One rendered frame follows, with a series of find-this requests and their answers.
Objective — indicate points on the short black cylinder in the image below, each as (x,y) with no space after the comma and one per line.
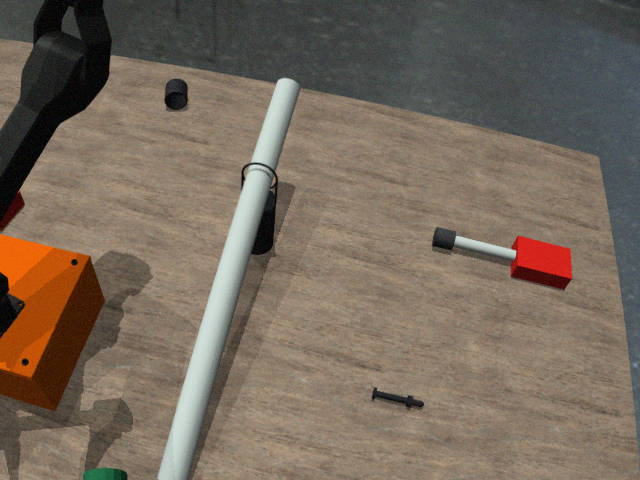
(176,94)

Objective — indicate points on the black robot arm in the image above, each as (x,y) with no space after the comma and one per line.
(61,77)

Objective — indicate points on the green cup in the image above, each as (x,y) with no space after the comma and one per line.
(105,474)

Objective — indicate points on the black bolt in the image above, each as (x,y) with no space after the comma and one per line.
(408,401)

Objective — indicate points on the long pale grey pipe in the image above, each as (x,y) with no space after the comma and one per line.
(221,304)

